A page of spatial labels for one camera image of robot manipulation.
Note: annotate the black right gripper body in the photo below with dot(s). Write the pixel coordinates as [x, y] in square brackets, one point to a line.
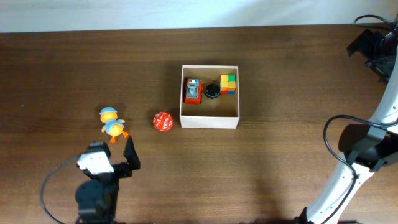
[379, 49]

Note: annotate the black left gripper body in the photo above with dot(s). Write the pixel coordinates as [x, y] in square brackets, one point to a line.
[120, 169]

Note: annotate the yellow duck toy blue hat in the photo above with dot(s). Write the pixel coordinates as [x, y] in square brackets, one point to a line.
[113, 126]

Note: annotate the red ball white letters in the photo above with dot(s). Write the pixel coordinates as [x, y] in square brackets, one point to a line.
[163, 121]

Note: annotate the red toy car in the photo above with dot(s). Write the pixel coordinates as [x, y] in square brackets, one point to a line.
[193, 92]

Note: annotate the small black round tin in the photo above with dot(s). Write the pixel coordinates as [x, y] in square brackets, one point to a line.
[212, 91]

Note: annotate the multicoloured puzzle cube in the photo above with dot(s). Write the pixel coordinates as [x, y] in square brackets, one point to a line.
[227, 84]

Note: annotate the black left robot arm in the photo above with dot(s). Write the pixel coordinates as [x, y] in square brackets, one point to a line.
[97, 198]

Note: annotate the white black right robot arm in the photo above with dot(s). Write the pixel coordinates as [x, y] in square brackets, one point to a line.
[365, 146]

